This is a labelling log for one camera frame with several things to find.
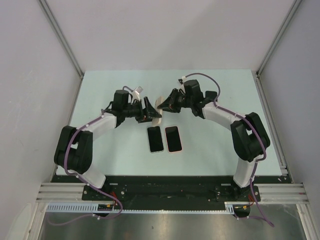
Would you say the beige magsafe phone case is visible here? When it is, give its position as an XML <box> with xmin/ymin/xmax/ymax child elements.
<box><xmin>151</xmin><ymin>96</ymin><xmax>164</xmax><ymax>127</ymax></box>

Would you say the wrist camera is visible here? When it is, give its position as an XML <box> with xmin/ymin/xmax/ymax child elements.
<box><xmin>131</xmin><ymin>86</ymin><xmax>143</xmax><ymax>101</ymax></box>
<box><xmin>178</xmin><ymin>76</ymin><xmax>187</xmax><ymax>91</ymax></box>

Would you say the white slotted cable duct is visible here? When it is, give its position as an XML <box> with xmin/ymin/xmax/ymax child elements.
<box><xmin>46</xmin><ymin>202</ymin><xmax>251</xmax><ymax>215</ymax></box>

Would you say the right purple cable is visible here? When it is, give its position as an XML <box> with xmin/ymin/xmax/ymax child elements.
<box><xmin>177</xmin><ymin>72</ymin><xmax>276</xmax><ymax>228</ymax></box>

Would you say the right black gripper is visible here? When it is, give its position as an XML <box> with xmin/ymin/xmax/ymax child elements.
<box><xmin>158</xmin><ymin>88</ymin><xmax>193</xmax><ymax>114</ymax></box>

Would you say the aluminium corner post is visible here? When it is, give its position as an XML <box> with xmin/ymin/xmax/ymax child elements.
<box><xmin>37</xmin><ymin>0</ymin><xmax>84</xmax><ymax>80</ymax></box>
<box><xmin>255</xmin><ymin>0</ymin><xmax>304</xmax><ymax>77</ymax></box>

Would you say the right aluminium corner post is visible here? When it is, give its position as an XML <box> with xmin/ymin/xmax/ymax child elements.
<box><xmin>255</xmin><ymin>0</ymin><xmax>304</xmax><ymax>77</ymax></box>

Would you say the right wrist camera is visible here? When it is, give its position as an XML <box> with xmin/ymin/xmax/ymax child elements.
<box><xmin>178</xmin><ymin>76</ymin><xmax>187</xmax><ymax>91</ymax></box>

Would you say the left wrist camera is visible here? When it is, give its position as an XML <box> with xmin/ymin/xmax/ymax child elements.
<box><xmin>131</xmin><ymin>86</ymin><xmax>143</xmax><ymax>101</ymax></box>

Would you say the clear magsafe phone case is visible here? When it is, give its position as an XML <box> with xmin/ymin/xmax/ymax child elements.
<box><xmin>146</xmin><ymin>125</ymin><xmax>165</xmax><ymax>154</ymax></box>

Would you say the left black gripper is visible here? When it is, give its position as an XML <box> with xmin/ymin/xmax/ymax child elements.
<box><xmin>123</xmin><ymin>97</ymin><xmax>162</xmax><ymax>124</ymax></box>

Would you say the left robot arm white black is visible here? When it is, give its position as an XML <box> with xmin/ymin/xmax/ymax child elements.
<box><xmin>53</xmin><ymin>89</ymin><xmax>162</xmax><ymax>200</ymax></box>

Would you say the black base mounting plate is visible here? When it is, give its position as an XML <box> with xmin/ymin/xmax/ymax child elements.
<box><xmin>51</xmin><ymin>174</ymin><xmax>261</xmax><ymax>211</ymax></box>

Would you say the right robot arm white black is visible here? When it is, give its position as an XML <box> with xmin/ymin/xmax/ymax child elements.
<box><xmin>157</xmin><ymin>79</ymin><xmax>271</xmax><ymax>201</ymax></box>

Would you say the left aluminium corner post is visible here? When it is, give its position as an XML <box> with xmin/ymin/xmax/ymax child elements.
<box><xmin>37</xmin><ymin>0</ymin><xmax>84</xmax><ymax>80</ymax></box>

